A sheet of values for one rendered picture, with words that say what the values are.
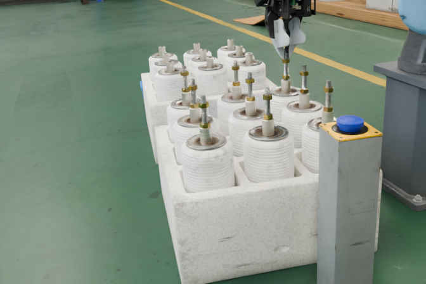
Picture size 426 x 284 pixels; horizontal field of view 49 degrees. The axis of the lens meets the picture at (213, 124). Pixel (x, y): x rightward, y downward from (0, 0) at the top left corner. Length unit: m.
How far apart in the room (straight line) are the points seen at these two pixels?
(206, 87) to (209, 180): 0.57
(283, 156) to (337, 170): 0.17
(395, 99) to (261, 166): 0.42
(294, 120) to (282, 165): 0.15
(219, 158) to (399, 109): 0.49
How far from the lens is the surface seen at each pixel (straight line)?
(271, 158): 0.86
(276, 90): 1.14
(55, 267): 1.05
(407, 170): 1.17
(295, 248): 0.93
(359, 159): 0.73
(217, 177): 0.84
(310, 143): 0.90
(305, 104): 1.02
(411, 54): 1.12
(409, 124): 1.13
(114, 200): 1.24
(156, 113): 1.34
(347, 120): 0.73
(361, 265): 0.83
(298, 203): 0.88
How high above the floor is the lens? 0.59
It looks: 21 degrees down
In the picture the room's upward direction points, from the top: 4 degrees counter-clockwise
